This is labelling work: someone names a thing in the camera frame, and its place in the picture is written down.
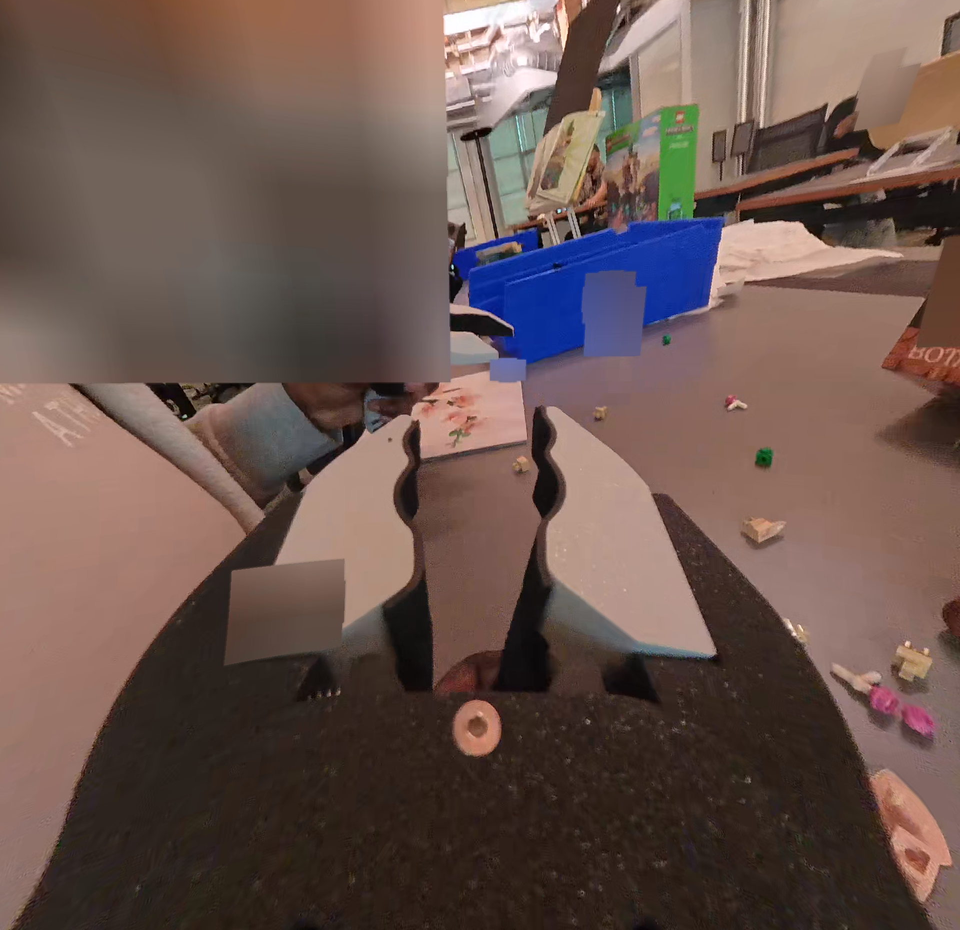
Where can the white frame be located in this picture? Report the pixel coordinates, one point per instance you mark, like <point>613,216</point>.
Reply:
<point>911,153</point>

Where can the white stem with pink flowers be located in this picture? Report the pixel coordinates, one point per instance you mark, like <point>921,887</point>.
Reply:
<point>885,699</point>

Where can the small blue plastic bin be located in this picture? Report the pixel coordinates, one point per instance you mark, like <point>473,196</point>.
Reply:
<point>469,262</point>

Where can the long background desk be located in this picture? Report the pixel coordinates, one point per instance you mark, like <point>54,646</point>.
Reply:
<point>810,187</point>

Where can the green toy set box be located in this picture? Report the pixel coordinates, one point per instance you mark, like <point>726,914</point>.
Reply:
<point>675,164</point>

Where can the tan frame brick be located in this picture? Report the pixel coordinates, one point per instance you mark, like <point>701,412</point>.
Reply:
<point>911,661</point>

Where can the grey desk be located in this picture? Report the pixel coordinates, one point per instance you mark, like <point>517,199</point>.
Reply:
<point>750,360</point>

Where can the large blue plastic bin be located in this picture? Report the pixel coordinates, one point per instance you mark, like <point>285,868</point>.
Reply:
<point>540,300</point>

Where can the person's left forearm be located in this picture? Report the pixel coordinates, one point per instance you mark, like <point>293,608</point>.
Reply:
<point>262,435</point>

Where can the landscape painting canvas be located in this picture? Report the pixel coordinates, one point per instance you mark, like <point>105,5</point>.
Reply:
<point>562,157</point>

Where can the pink petal piece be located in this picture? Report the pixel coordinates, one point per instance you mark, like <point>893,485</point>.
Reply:
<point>907,825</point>

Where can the small framed sign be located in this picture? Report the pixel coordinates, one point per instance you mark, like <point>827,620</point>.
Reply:
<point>742,138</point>
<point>719,145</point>

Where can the pink and white flower piece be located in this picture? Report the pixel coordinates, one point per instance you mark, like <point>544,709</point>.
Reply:
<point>735,402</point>

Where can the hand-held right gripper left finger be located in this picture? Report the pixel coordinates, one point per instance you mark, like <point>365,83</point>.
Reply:
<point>352,525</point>

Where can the tan wedge brick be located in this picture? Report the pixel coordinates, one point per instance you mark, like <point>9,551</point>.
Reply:
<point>761,530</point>

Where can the white wall pipes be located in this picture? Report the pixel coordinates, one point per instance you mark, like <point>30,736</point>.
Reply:
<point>754,44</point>

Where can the small pale brick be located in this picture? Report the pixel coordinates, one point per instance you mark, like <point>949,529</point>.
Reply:
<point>796,631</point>

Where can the person's left hand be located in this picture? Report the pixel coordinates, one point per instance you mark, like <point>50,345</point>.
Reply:
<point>352,401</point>

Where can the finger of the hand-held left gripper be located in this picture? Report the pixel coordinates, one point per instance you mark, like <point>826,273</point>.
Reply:
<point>471,348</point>
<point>480,316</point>

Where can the cardboard sheet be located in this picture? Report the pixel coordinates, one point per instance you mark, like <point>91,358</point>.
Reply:
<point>937,97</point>

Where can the floral picture card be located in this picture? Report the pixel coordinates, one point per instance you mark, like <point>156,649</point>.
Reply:
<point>472,423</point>

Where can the white cloth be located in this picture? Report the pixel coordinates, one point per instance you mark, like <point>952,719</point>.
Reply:
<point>772,251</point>

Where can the brown round piece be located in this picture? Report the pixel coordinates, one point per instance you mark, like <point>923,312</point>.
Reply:
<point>952,618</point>

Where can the black floor lamp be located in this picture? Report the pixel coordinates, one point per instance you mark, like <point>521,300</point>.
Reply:
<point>485,172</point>

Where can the black office chair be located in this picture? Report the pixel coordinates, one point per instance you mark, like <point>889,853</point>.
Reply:
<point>787,138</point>

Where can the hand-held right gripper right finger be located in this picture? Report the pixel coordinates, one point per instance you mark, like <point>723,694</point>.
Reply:
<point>615,540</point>

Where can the black panel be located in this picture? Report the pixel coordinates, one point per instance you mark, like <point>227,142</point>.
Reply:
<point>589,44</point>

